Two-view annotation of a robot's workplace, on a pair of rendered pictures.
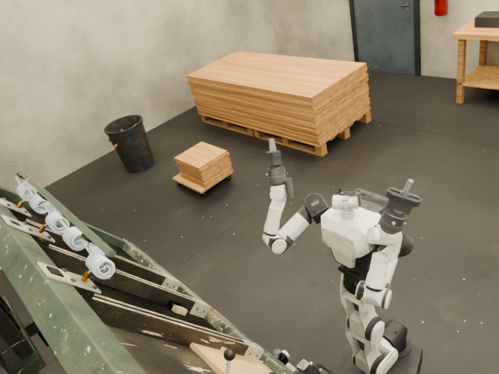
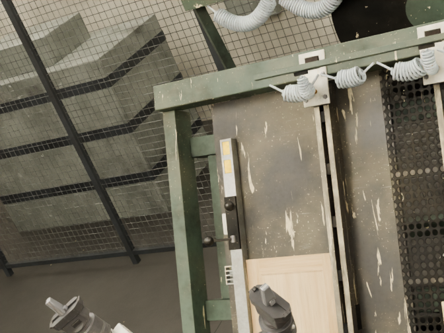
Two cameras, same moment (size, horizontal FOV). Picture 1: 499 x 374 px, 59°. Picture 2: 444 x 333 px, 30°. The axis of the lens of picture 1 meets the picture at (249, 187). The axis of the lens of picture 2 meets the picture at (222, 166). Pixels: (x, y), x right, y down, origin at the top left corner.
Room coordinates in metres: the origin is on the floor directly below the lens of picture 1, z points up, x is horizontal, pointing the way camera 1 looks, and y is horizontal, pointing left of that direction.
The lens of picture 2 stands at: (3.49, -0.78, 2.79)
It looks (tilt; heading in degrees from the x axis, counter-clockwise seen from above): 22 degrees down; 158
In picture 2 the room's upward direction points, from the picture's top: 23 degrees counter-clockwise
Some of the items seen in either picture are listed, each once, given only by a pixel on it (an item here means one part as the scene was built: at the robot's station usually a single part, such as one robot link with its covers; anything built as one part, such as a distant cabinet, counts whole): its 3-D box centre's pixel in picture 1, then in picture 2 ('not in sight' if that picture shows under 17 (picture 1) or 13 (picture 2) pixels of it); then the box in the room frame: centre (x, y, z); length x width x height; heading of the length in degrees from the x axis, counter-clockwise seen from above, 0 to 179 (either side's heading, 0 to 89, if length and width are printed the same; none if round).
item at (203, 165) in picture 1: (200, 168); not in sight; (4.64, 0.50, 0.20); 0.61 x 0.51 x 0.40; 34
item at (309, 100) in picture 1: (272, 96); not in sight; (5.79, -0.65, 0.39); 2.46 x 1.04 x 0.78; 34
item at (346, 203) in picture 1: (344, 204); not in sight; (1.58, -0.40, 1.48); 0.10 x 0.07 x 0.09; 63
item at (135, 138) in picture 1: (131, 145); not in sight; (5.59, 1.40, 0.33); 0.54 x 0.54 x 0.65
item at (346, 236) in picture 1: (358, 231); not in sight; (1.61, -0.45, 1.28); 0.34 x 0.30 x 0.36; 34
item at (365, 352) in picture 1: (367, 344); not in sight; (1.59, -0.42, 0.45); 0.20 x 0.16 x 0.48; 34
